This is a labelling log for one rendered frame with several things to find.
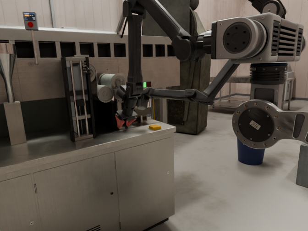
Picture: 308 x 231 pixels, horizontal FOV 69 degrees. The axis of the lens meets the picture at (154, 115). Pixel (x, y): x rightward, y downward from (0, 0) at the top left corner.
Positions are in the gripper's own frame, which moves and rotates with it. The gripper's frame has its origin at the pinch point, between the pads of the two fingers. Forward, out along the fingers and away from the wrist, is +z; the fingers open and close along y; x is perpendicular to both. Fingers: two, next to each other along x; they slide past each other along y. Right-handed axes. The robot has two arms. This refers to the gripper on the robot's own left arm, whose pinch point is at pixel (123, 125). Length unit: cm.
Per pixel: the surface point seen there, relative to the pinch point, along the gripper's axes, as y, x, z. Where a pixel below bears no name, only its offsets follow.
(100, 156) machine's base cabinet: 3.8, -7.5, 31.6
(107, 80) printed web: -26, -57, 7
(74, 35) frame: -15, -98, -11
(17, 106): 37, -58, 22
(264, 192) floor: -160, 75, 78
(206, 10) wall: -603, -387, -8
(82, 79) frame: 3.1, -44.2, -4.2
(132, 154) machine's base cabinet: -19.3, -1.7, 33.6
